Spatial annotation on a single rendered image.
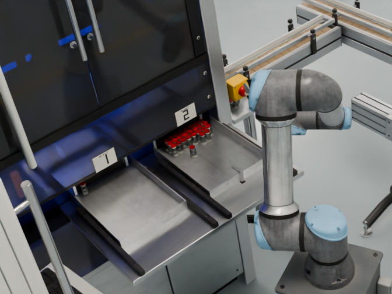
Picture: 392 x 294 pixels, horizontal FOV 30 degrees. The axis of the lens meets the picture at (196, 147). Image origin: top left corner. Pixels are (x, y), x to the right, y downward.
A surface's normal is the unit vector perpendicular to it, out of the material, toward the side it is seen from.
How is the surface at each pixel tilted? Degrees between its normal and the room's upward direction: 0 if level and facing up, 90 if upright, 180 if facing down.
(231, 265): 90
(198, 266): 90
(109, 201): 0
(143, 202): 0
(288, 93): 63
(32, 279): 90
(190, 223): 0
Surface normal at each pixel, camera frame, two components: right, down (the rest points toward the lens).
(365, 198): -0.15, -0.78
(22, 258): 0.71, 0.34
